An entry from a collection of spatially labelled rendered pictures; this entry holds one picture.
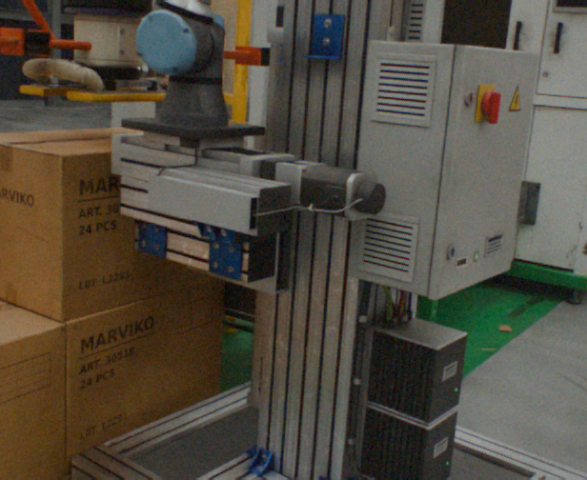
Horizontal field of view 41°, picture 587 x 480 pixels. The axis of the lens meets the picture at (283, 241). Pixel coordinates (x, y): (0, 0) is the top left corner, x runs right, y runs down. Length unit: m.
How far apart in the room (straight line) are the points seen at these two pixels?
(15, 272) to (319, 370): 0.79
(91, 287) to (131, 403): 0.38
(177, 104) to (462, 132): 0.59
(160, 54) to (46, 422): 0.93
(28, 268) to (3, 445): 0.42
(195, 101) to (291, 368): 0.64
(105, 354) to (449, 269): 0.94
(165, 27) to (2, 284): 0.87
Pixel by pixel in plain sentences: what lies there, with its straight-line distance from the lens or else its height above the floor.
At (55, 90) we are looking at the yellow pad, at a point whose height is 1.07.
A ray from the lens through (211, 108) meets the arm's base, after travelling 1.67.
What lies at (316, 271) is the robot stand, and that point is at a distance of 1.71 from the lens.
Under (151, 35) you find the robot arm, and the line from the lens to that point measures 1.54.
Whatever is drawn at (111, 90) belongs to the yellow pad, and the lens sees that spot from 2.03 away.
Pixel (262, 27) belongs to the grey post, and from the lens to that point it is 5.76.
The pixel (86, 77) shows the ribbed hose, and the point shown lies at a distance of 1.97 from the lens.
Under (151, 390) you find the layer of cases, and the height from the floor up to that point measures 0.28.
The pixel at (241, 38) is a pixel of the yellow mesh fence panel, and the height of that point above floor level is 1.24.
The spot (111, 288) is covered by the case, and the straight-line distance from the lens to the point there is 2.01.
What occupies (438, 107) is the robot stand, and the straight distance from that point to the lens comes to 1.47.
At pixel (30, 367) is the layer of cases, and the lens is 1.90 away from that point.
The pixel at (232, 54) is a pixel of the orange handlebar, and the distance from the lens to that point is 2.10.
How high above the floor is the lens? 1.20
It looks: 13 degrees down
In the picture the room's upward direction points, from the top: 4 degrees clockwise
